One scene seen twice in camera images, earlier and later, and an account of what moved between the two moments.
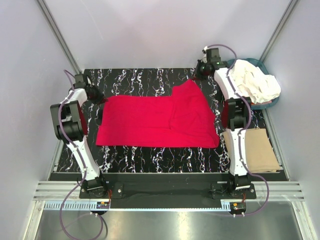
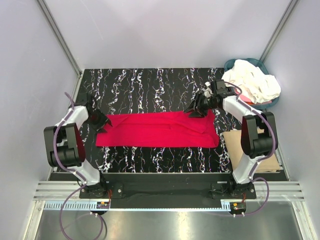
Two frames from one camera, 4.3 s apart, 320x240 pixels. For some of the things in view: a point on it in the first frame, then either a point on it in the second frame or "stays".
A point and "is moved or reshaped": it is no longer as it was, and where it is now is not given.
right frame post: (278, 30) stays
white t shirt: (252, 82) stays
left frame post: (60, 37) stays
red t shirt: (181, 119) is moved or reshaped
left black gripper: (100, 99) -> (103, 118)
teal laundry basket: (261, 106) stays
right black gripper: (199, 63) -> (199, 98)
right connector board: (237, 208) stays
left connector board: (103, 205) stays
